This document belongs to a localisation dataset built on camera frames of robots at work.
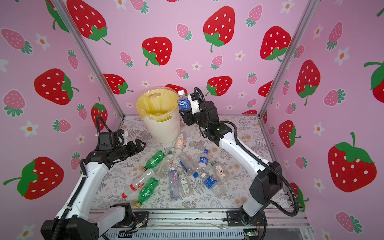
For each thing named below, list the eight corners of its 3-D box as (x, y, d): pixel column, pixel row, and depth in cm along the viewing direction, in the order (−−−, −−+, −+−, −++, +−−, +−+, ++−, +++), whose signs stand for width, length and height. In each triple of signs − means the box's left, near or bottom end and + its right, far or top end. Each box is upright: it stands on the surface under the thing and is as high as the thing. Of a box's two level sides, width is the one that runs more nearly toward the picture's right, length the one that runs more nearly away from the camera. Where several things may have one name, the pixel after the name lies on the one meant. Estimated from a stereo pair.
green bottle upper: (144, 170, 93) (141, 166, 89) (161, 153, 101) (159, 149, 97) (150, 175, 91) (148, 171, 87) (167, 158, 99) (165, 153, 94)
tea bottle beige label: (221, 184, 87) (223, 180, 82) (209, 165, 95) (210, 160, 90) (228, 180, 89) (230, 175, 84) (216, 162, 97) (217, 157, 92)
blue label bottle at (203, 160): (197, 166, 93) (197, 163, 90) (202, 151, 100) (202, 148, 97) (206, 168, 92) (206, 165, 89) (210, 153, 99) (210, 150, 96)
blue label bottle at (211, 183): (198, 180, 88) (198, 177, 84) (204, 173, 91) (204, 170, 87) (220, 199, 81) (221, 196, 77) (226, 191, 84) (227, 188, 80)
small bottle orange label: (177, 149, 101) (176, 145, 98) (178, 136, 108) (178, 133, 105) (183, 149, 101) (183, 145, 98) (184, 136, 108) (184, 133, 105)
